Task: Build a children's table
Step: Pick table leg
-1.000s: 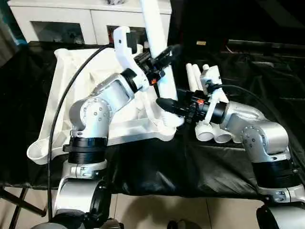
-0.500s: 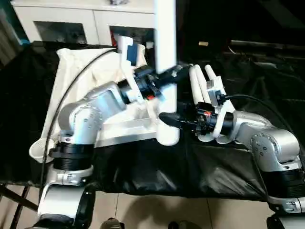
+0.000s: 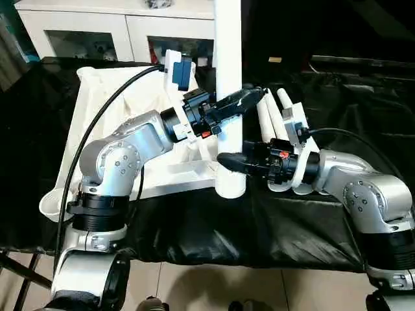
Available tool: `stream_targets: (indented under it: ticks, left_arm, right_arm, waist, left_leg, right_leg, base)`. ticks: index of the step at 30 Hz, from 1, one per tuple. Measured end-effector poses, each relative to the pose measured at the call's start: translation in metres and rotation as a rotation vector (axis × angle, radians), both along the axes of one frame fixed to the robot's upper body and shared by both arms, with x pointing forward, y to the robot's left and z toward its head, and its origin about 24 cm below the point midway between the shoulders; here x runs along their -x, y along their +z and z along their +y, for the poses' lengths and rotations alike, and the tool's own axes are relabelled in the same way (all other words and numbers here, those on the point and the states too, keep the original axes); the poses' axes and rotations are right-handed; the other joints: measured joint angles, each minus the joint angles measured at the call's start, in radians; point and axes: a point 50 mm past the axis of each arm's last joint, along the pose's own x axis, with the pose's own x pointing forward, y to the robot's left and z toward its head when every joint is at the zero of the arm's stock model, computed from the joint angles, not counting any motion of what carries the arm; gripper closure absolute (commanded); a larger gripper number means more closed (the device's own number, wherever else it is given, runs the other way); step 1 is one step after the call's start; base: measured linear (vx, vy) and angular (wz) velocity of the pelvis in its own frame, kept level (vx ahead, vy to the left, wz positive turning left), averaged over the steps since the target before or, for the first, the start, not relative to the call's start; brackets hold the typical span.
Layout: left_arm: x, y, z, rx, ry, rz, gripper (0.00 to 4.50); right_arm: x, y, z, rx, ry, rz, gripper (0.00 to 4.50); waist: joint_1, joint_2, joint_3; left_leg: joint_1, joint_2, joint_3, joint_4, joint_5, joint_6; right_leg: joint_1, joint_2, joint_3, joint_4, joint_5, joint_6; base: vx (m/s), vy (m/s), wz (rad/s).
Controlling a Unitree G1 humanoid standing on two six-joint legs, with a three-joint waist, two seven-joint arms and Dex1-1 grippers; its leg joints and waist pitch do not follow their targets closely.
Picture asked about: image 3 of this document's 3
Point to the white plastic table leg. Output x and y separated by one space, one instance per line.
264 120
272 110
228 52
284 100

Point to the white plastic table top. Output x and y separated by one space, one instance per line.
117 97

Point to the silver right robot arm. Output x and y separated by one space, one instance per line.
369 201

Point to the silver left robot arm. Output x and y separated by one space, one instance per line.
117 155

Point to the small tan box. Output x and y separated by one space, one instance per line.
275 59

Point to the black work mat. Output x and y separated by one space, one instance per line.
194 227

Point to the white glass-door cabinet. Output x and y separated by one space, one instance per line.
130 23

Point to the small grey bundle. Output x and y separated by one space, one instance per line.
159 4

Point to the dark robot right foot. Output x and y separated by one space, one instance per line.
245 306

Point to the dark robot foot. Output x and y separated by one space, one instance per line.
154 304
245 306

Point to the dark robot left foot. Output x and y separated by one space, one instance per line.
154 304

